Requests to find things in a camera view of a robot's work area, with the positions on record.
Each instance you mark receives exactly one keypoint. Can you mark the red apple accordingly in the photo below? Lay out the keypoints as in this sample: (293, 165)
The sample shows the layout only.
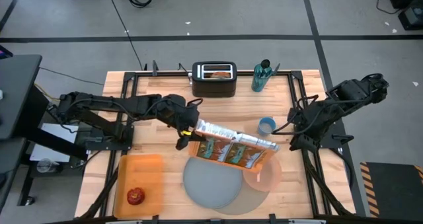
(135, 196)

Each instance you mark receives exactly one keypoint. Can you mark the blue cup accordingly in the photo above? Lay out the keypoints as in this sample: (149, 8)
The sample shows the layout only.
(266, 127)

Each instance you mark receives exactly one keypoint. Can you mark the orange cereal box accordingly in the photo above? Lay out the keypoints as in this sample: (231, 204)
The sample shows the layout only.
(231, 153)

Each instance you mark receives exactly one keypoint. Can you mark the black aluminium table frame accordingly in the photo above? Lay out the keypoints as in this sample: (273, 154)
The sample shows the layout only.
(244, 73)

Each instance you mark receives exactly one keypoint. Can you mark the orange plastic tray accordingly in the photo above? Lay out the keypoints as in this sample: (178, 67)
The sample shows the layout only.
(138, 174)

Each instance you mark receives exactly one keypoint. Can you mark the black device colourful screen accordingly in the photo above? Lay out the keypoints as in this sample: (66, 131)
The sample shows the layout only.
(4, 53)

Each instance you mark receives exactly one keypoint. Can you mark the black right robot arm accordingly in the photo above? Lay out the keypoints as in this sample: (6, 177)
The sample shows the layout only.
(350, 92)

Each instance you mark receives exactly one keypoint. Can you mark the clear plastic cup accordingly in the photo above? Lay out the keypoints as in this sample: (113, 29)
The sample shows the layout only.
(46, 166)

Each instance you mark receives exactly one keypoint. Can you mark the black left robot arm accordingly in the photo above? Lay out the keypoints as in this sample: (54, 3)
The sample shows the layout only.
(132, 105)

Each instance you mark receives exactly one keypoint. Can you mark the pink bowl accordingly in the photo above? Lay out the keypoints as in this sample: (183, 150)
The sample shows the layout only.
(268, 181)

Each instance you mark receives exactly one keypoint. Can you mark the gray plate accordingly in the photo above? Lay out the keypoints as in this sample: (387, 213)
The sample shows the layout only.
(208, 184)

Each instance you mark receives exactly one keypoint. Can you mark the bagel half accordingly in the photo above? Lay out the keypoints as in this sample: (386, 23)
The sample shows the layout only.
(220, 75)

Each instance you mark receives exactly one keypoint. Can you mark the white paper sheet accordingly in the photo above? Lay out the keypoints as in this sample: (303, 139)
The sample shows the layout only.
(59, 133)

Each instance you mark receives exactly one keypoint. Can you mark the black two-slot toaster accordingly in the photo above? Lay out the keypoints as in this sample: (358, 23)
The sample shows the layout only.
(215, 88)

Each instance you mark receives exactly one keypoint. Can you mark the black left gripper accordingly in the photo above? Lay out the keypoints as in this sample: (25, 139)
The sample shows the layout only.
(189, 120)

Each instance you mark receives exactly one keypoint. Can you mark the black side desk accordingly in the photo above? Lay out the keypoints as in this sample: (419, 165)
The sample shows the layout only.
(16, 92)

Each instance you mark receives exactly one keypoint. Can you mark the teal faceted water bottle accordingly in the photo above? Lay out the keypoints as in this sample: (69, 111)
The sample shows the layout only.
(261, 80)

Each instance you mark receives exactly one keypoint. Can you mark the black hazard-striped floor mat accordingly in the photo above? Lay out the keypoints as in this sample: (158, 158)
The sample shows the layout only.
(393, 191)

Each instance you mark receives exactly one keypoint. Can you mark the round gray placemat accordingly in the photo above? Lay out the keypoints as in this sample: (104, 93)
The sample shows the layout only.
(248, 197)

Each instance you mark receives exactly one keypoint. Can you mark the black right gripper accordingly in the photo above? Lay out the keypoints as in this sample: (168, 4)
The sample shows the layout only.
(305, 116)

